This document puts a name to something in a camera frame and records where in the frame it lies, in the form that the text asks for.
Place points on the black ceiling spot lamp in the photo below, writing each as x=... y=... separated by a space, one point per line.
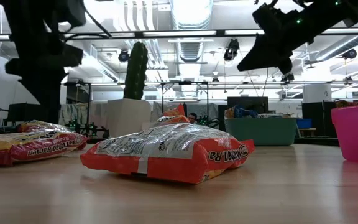
x=123 y=56
x=350 y=53
x=231 y=51

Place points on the red Maruchan ramen pack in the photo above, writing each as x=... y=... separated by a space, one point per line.
x=26 y=149
x=42 y=127

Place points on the white cabinet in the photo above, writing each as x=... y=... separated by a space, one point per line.
x=317 y=93

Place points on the black background table frame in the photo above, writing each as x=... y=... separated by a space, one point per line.
x=185 y=82

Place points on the black computer monitor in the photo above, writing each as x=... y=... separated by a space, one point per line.
x=253 y=102

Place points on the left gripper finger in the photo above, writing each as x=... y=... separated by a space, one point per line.
x=50 y=109

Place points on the orange Maruchan ramen pack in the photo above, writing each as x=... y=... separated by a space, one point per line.
x=166 y=161
x=176 y=111
x=172 y=120

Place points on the person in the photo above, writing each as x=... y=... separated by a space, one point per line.
x=192 y=117

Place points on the black overhead light bar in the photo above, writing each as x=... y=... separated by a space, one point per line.
x=221 y=32

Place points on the black aluminium table frame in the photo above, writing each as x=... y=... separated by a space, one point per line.
x=315 y=142

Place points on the blue storage box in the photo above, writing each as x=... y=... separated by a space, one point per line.
x=304 y=123

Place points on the white hexagonal planter pot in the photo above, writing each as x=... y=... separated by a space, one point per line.
x=126 y=118

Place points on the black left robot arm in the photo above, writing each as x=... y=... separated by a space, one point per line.
x=30 y=31

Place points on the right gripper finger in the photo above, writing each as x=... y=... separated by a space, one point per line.
x=255 y=51
x=261 y=63

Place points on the silver ventilation duct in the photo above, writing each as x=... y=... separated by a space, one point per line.
x=191 y=49

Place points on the teal plastic bin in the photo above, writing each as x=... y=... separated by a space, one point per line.
x=259 y=132

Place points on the black device with green lights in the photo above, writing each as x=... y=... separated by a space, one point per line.
x=207 y=121
x=89 y=129

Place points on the dark wide monitor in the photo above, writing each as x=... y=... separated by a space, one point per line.
x=26 y=112

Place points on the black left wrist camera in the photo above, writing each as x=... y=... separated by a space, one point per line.
x=73 y=56

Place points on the black cabinet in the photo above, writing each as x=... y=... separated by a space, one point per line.
x=325 y=118

